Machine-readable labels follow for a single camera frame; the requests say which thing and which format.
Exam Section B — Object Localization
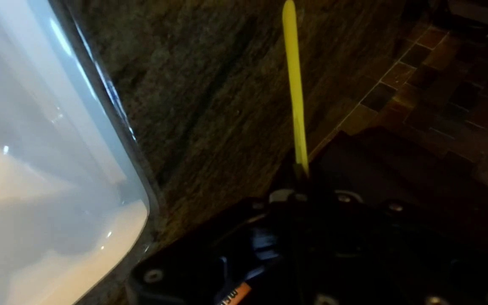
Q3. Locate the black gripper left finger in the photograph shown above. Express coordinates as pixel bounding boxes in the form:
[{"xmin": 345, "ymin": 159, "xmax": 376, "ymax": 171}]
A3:
[{"xmin": 125, "ymin": 161, "xmax": 301, "ymax": 305}]

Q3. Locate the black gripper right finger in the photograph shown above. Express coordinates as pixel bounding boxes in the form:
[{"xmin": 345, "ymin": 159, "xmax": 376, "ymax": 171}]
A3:
[{"xmin": 300, "ymin": 166, "xmax": 488, "ymax": 305}]

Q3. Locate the yellow plastic knife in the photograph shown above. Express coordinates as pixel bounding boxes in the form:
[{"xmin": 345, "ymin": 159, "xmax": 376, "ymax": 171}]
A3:
[{"xmin": 279, "ymin": 0, "xmax": 311, "ymax": 175}]

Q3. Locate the white sink basin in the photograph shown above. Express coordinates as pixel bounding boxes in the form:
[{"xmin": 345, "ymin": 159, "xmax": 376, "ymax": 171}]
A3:
[{"xmin": 0, "ymin": 0, "xmax": 162, "ymax": 305}]

